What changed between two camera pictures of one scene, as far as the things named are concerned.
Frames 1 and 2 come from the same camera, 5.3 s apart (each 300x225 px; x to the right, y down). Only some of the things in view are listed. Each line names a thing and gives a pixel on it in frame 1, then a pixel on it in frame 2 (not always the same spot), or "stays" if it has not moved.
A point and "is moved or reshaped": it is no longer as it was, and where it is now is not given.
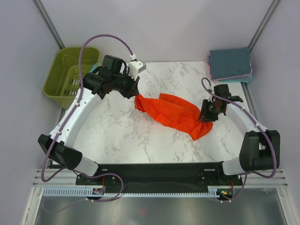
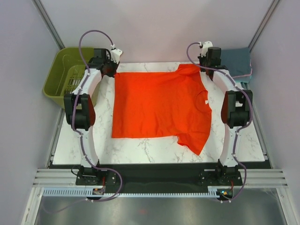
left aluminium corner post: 48,23 stays
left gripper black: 133,91 -> 116,66
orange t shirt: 174,112 is moved or reshaped
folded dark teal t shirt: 229,63 stays
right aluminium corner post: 264,22 stays
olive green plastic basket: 63,84 stays
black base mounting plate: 163,176 stays
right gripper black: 204,116 -> 200,59
